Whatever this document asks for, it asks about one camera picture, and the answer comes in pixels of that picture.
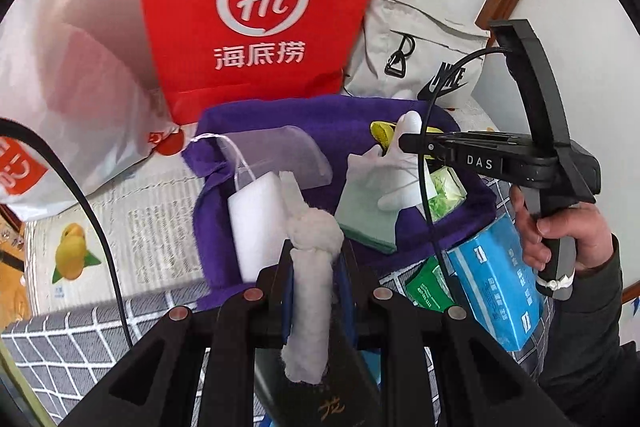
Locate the blue tissue pack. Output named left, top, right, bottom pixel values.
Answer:
left=447, top=215, right=544, bottom=352

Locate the white Miniso plastic bag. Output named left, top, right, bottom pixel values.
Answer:
left=1, top=0, right=177, bottom=195

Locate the black cable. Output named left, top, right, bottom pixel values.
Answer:
left=0, top=117, right=136, bottom=350

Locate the white glove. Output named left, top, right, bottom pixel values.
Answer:
left=346, top=110, right=422, bottom=210

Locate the purple fluffy towel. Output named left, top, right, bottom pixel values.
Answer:
left=182, top=95, right=496, bottom=310

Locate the yellow mini duffel pouch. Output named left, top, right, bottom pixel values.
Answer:
left=364, top=120, right=421, bottom=159

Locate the dark green tea box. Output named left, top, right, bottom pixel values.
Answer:
left=254, top=325, right=383, bottom=426

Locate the wooden furniture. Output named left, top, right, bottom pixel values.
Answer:
left=0, top=205, right=32, bottom=329

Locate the mint green cloth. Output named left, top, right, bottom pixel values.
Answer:
left=334, top=180, right=399, bottom=255

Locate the beige Nike bag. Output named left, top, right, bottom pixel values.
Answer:
left=344, top=0, right=489, bottom=100

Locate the white fluffy towel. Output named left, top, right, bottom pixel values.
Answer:
left=279, top=171, right=344, bottom=386

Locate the green wet wipe packet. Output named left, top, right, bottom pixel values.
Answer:
left=405, top=257, right=454, bottom=312

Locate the white sponge block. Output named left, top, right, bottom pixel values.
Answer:
left=228, top=172, right=288, bottom=283

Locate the grey checked blanket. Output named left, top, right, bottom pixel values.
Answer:
left=0, top=175, right=557, bottom=427

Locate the person right forearm dark sleeve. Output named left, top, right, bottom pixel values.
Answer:
left=538, top=239, right=639, bottom=426

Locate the person right hand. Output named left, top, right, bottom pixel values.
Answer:
left=510, top=185, right=614, bottom=273

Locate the green leaf tissue pack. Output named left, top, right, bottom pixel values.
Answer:
left=426, top=167, right=466, bottom=222

